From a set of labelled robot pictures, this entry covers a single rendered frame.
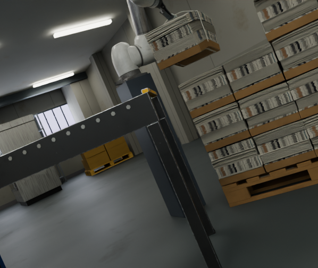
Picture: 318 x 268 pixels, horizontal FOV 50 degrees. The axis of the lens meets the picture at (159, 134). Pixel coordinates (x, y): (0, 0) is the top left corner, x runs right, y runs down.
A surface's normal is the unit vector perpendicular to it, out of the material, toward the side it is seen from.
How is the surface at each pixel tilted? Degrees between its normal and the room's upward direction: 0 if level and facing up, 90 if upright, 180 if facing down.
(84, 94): 90
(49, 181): 90
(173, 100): 90
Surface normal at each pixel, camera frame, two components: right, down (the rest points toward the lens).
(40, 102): 0.43, -0.14
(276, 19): -0.35, 0.19
